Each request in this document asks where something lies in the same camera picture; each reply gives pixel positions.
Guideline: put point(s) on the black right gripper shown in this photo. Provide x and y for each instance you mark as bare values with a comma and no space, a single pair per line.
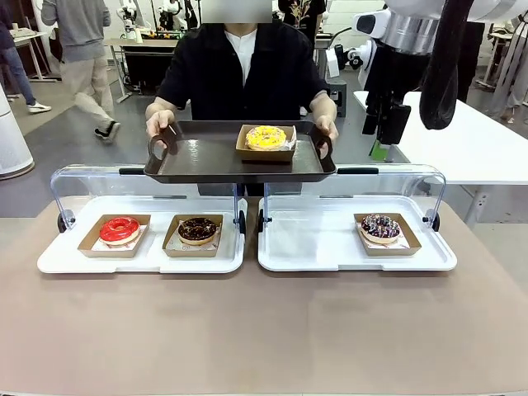
392,74

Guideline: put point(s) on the yellow sprinkled donut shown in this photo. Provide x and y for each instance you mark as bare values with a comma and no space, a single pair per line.
266,137

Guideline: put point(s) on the brown cardboard donut box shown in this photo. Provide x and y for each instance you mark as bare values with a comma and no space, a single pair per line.
171,249
88,247
264,156

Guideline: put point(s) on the dark brown serving tray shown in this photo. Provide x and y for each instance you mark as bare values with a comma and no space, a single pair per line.
198,156

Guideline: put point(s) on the red glazed donut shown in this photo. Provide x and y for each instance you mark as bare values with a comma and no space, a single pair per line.
119,231

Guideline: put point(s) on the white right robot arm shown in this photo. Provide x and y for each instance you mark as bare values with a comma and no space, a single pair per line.
412,20

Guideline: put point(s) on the person's right forearm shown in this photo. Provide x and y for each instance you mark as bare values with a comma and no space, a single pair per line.
158,105

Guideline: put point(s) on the person's left forearm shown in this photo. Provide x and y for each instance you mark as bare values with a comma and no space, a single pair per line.
323,105

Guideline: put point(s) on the purple sprinkled donut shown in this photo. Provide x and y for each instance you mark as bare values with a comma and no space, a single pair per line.
380,229

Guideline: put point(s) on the person in black shirt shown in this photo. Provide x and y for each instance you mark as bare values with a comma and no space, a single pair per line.
206,74

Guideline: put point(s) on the chocolate donut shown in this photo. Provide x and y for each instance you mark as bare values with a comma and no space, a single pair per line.
197,231

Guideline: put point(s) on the person's left hand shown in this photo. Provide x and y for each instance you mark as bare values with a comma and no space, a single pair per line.
328,125

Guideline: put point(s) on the person's right hand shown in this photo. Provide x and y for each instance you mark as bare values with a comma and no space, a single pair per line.
158,123

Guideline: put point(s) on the grey plastic stool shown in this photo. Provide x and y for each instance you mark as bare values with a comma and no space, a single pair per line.
339,97

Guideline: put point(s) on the clear plastic tray lid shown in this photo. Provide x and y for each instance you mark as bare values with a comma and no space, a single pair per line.
371,185
103,185

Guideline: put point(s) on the white table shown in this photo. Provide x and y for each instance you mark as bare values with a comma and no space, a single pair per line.
474,144

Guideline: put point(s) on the bystander in black clothes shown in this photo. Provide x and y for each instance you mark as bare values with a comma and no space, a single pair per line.
470,62

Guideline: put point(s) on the bystander in printed shirt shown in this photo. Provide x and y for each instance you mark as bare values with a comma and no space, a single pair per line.
299,12

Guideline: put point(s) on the white display tray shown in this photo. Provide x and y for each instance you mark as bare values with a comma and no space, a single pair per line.
156,264
313,247

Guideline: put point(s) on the bystander in grey robe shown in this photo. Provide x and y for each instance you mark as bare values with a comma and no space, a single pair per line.
515,70

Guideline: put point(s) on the grey workbench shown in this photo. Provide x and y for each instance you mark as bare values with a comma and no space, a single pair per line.
140,43

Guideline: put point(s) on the bystander in grey hoodie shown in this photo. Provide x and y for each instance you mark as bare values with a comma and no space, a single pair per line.
78,41

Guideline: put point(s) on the white desk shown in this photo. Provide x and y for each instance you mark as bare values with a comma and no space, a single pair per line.
29,39

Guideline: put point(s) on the white cylindrical air purifier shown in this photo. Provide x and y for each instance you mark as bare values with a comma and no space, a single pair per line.
14,136

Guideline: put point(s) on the bystander with white sneakers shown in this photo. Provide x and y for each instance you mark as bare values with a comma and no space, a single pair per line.
16,66

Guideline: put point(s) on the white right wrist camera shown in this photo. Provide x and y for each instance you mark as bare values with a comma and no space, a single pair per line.
333,62

